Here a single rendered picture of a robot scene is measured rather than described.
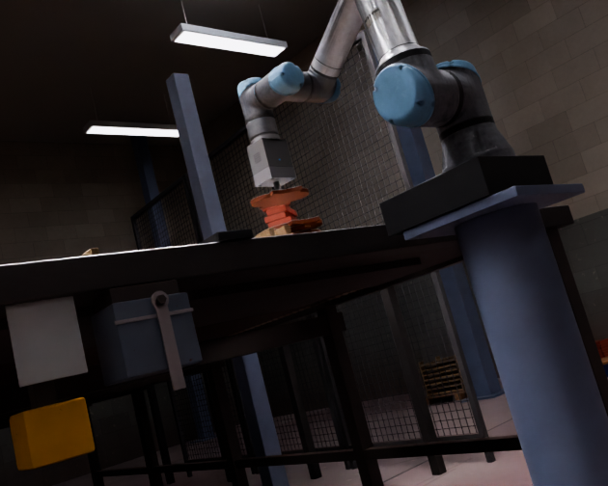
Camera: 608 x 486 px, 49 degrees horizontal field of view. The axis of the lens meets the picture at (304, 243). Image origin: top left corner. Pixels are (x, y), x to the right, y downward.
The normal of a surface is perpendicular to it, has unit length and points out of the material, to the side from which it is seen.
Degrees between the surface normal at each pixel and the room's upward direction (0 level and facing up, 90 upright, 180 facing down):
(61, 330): 90
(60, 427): 90
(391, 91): 99
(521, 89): 90
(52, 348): 90
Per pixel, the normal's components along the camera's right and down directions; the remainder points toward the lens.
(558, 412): -0.29, -0.09
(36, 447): 0.59, -0.29
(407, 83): -0.69, 0.22
